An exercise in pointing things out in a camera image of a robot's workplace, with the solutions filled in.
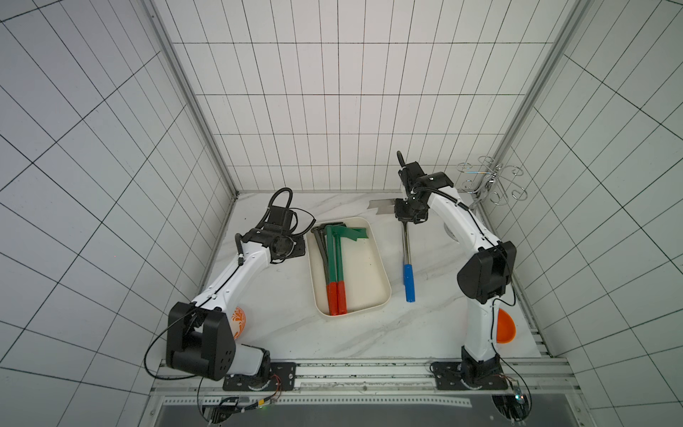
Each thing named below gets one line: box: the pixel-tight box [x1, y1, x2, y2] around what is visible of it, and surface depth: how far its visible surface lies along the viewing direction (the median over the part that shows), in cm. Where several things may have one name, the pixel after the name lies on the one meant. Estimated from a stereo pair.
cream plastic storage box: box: [306, 217, 393, 317], surface depth 96 cm
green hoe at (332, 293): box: [325, 225, 348, 316], surface depth 93 cm
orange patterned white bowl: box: [231, 306, 247, 340], surface depth 83 cm
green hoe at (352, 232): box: [332, 225, 370, 315], surface depth 101 cm
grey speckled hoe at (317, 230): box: [310, 224, 329, 283], surface depth 102 cm
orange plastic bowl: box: [496, 307, 516, 344], surface depth 81 cm
